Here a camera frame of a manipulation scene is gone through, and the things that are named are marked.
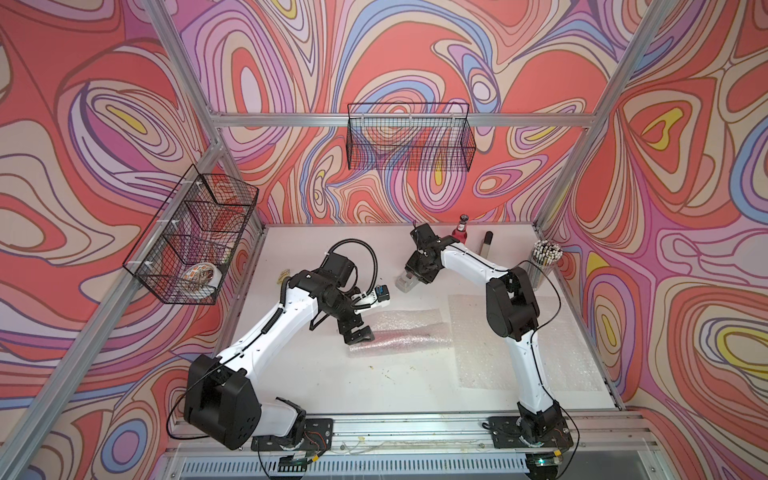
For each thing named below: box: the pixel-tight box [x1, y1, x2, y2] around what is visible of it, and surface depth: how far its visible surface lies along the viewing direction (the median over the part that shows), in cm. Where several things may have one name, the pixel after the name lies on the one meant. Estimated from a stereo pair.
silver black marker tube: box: [480, 230, 494, 259], surface depth 111 cm
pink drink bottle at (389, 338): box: [356, 330, 448, 350], surface depth 86 cm
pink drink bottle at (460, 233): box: [452, 214, 469, 245], surface depth 99 cm
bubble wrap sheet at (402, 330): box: [349, 309, 454, 357], surface depth 88 cm
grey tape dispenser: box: [395, 270, 420, 293], surface depth 101 cm
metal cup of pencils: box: [528, 240, 563, 290], surface depth 90 cm
